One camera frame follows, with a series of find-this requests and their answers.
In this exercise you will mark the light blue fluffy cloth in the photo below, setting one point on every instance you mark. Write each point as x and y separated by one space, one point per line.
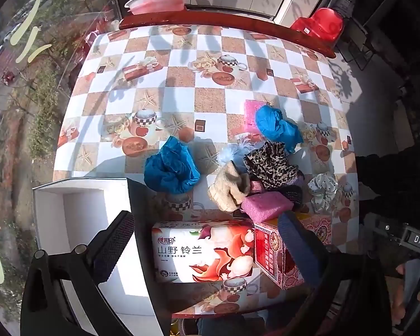
231 154

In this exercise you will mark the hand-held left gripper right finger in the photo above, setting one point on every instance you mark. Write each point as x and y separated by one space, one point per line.
297 245

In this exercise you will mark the pink foam sponge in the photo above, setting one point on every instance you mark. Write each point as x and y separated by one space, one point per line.
266 206

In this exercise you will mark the checkered printed tablecloth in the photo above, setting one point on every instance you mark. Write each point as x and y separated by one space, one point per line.
196 77

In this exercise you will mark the pink and black knit cloth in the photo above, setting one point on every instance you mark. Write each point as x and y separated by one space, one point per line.
291 195

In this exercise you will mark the pink mesh item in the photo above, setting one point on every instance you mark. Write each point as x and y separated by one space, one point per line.
252 115

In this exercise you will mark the blue plastic shoe cover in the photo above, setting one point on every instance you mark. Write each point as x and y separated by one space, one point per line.
171 168
276 126

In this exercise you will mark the white and red plastic basin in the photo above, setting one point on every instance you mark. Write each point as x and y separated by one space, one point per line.
157 0

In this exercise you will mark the red patterned medicine box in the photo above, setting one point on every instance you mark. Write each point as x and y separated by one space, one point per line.
269 252

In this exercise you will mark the white polka dot scrunchie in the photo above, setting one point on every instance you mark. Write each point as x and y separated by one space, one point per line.
322 189

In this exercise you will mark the person's right forearm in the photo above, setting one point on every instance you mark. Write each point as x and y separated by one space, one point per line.
392 182

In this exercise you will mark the person's right hand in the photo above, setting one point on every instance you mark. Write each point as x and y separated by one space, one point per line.
399 302

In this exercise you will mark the black folding chair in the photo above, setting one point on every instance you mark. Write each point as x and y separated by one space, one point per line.
355 33

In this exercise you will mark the beige knit cloth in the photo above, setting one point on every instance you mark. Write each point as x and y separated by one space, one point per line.
227 189

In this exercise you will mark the white floral tissue pack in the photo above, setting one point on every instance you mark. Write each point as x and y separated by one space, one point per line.
182 252

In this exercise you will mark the leopard print scrunchie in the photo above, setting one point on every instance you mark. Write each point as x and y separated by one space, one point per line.
269 162

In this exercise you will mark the white cardboard storage box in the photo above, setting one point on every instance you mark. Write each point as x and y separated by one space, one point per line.
73 217

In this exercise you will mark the red plastic chair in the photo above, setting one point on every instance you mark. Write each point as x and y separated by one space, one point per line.
322 24

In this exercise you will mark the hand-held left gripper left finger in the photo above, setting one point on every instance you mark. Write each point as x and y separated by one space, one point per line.
113 245

